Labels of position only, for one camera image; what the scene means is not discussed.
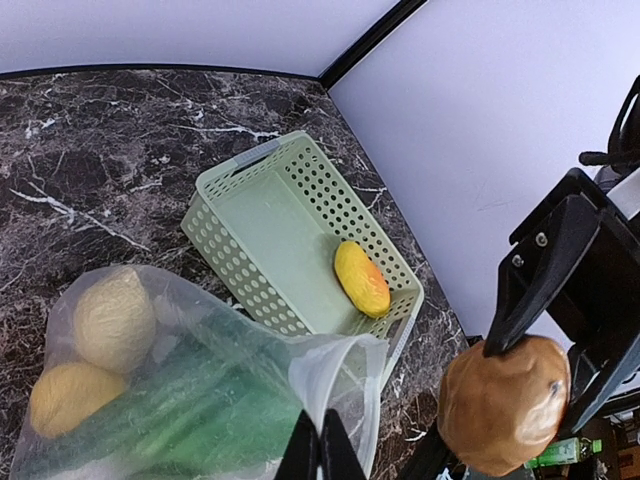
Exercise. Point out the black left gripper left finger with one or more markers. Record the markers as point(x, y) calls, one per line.
point(301, 457)

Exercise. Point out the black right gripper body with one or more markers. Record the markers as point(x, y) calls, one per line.
point(598, 308)

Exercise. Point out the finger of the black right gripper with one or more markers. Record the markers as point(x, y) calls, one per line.
point(535, 272)

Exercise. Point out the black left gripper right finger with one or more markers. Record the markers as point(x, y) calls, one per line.
point(337, 456)

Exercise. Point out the green bok choy toy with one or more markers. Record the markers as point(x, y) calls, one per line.
point(220, 403)

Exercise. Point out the brown potato toy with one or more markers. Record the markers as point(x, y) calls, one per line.
point(496, 413)

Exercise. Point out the clear zip top bag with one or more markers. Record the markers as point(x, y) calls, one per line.
point(148, 376)

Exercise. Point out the beige plastic basket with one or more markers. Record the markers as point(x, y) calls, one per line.
point(268, 222)

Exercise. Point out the pale yellow bread toy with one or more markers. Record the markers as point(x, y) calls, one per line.
point(114, 323)

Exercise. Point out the yellow lemon toy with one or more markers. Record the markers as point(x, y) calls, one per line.
point(66, 395)

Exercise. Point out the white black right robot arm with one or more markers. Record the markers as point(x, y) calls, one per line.
point(618, 177)

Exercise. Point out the green drink bottle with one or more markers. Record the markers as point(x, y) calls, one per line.
point(566, 452)

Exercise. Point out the right black frame post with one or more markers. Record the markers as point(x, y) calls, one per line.
point(368, 41)

